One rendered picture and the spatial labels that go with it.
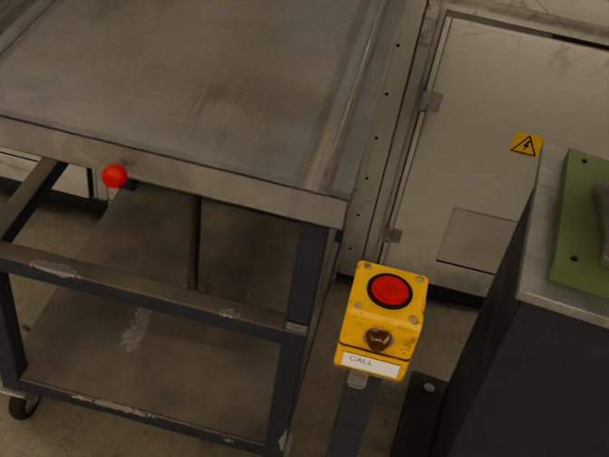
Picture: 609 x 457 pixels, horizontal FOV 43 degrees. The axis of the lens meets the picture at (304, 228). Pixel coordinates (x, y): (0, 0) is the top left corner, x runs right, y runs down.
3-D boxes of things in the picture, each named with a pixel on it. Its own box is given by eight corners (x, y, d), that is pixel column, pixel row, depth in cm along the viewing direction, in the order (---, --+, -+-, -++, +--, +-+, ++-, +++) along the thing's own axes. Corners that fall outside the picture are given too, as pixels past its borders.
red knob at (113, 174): (122, 194, 103) (121, 175, 101) (99, 188, 103) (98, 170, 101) (135, 173, 106) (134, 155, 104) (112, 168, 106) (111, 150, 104)
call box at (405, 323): (401, 385, 86) (422, 328, 79) (332, 367, 87) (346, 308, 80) (410, 331, 92) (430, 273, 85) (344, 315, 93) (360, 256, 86)
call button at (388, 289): (403, 316, 82) (406, 306, 81) (366, 306, 82) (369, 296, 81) (408, 288, 85) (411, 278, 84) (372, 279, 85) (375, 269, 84)
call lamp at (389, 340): (389, 361, 82) (395, 341, 80) (358, 353, 82) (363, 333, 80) (391, 351, 83) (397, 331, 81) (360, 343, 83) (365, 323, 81)
